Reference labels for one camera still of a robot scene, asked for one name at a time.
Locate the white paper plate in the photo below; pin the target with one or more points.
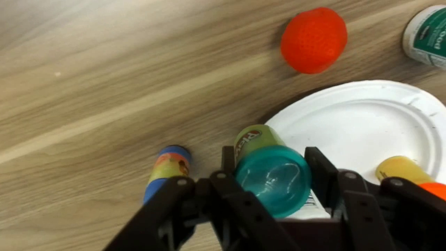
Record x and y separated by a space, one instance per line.
367 125

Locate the white pill bottle green label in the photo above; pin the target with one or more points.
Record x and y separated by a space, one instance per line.
430 36

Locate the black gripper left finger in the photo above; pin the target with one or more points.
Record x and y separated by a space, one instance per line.
246 217

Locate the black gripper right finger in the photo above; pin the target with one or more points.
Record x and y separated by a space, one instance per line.
360 217

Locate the teal-lid play-doh tub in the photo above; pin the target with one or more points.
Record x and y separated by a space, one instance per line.
274 181

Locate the red ball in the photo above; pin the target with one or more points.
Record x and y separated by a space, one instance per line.
314 39

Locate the blue toy bowling pin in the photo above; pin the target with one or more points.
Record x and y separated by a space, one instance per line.
169 168

